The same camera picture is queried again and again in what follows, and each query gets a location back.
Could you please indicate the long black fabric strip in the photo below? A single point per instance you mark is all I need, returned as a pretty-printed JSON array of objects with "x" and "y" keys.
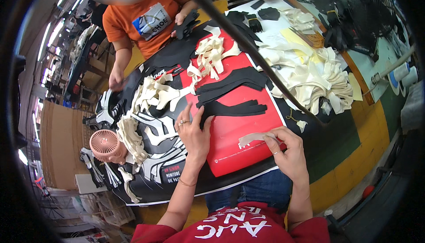
[{"x": 235, "y": 110}]

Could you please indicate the brown cardboard sheet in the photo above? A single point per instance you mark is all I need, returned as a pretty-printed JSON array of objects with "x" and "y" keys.
[{"x": 63, "y": 143}]

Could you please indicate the person's left hand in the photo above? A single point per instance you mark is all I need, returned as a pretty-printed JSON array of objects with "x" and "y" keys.
[{"x": 195, "y": 143}]

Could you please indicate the person's legs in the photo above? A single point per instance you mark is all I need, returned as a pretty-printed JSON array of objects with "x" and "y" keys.
[{"x": 255, "y": 186}]

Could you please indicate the white thread spools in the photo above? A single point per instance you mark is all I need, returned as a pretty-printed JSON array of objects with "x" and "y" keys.
[{"x": 401, "y": 75}]

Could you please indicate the person's right hand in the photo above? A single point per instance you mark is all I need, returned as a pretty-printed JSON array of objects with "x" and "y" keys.
[{"x": 292, "y": 156}]

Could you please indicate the stack of black fabric pieces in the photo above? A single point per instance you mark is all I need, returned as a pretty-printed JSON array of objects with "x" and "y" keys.
[{"x": 232, "y": 83}]

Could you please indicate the row of ceiling lights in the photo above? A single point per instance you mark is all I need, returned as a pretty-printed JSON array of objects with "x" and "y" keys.
[{"x": 53, "y": 33}]

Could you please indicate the beige fabric strip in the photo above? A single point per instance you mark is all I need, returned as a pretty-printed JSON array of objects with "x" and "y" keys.
[{"x": 252, "y": 138}]

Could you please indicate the black hexagonal fabric piece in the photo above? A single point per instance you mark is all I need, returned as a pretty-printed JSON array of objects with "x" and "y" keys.
[{"x": 269, "y": 13}]

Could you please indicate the black cut fabric piece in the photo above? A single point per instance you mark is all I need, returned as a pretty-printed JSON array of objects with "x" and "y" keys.
[{"x": 186, "y": 25}]

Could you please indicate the bundle of frilly cream pieces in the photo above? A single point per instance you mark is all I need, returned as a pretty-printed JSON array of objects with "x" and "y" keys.
[{"x": 131, "y": 138}]

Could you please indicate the large heap of cream pieces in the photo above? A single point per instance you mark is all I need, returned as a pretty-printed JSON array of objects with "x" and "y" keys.
[{"x": 315, "y": 77}]

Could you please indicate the person's body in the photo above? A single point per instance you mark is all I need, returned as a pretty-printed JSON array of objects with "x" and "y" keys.
[{"x": 232, "y": 226}]

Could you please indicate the white box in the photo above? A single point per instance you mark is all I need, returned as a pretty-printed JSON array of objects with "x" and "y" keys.
[{"x": 88, "y": 185}]

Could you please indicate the pile of black-white shoe uppers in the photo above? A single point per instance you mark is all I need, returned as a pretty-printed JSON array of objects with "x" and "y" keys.
[
  {"x": 96, "y": 168},
  {"x": 104, "y": 110}
]

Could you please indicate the pale yellow paper sheet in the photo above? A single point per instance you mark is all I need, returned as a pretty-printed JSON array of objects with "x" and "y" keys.
[{"x": 298, "y": 48}]

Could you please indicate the bundle of tan strips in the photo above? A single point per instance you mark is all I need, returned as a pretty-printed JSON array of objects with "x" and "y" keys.
[{"x": 312, "y": 38}]

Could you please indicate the gold finger rings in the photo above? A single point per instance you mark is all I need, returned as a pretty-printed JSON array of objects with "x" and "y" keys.
[{"x": 183, "y": 122}]

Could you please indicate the pile of cream fabric strips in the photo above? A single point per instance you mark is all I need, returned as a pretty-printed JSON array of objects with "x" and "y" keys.
[
  {"x": 159, "y": 91},
  {"x": 212, "y": 53}
]

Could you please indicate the pink handheld fan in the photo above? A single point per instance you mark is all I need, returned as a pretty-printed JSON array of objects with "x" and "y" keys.
[{"x": 104, "y": 143}]

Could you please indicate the black standing fan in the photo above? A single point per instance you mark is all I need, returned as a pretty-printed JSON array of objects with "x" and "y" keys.
[{"x": 370, "y": 3}]

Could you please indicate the heap of black fabric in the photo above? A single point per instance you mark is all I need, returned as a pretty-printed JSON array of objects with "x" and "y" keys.
[{"x": 327, "y": 7}]

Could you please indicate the stack of small cream pieces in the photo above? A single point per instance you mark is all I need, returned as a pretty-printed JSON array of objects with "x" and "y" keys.
[{"x": 300, "y": 20}]

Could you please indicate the worktable with fabric heaps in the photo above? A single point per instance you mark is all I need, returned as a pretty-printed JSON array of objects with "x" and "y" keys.
[{"x": 83, "y": 60}]

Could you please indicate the red and black printed mat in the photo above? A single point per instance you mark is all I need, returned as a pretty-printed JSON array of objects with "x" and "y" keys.
[{"x": 239, "y": 143}]

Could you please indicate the white pipe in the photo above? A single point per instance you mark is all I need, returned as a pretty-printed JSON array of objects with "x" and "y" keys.
[{"x": 395, "y": 65}]

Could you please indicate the tied bundle of black pieces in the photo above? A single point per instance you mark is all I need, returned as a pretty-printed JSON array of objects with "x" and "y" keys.
[{"x": 254, "y": 23}]

